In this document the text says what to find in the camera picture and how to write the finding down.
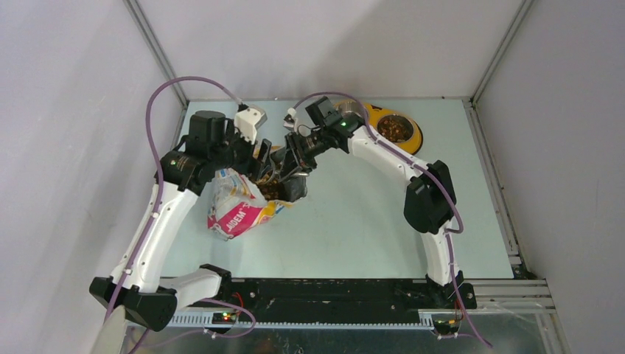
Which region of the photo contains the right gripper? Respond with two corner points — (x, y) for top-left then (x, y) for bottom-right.
(279, 127), (331, 183)

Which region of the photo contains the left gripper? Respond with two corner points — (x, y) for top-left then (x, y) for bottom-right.
(210, 120), (273, 181)

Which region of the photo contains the pet food bag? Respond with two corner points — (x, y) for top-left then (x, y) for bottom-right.
(207, 146), (303, 240)

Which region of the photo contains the yellow double pet bowl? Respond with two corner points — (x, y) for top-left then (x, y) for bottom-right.
(363, 102), (423, 155)

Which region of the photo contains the metal food scoop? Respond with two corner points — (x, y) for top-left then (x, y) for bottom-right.
(278, 167), (310, 202)

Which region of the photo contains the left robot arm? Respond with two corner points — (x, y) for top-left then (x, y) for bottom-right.
(89, 105), (267, 332)

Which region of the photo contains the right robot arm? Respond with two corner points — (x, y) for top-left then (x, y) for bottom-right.
(279, 92), (467, 311)

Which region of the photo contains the pet food kibble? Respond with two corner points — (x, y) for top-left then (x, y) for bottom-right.
(377, 115), (414, 143)

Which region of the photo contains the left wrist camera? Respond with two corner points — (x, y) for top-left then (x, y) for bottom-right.
(234, 104), (267, 144)

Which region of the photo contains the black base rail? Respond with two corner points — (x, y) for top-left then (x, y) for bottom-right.
(215, 278), (477, 325)

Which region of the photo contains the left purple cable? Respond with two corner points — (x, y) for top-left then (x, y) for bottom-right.
(105, 76), (257, 354)

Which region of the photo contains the purple cable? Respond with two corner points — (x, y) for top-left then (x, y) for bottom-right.
(293, 91), (492, 348)
(105, 76), (257, 354)

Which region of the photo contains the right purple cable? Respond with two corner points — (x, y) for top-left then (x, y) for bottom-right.
(293, 91), (492, 348)

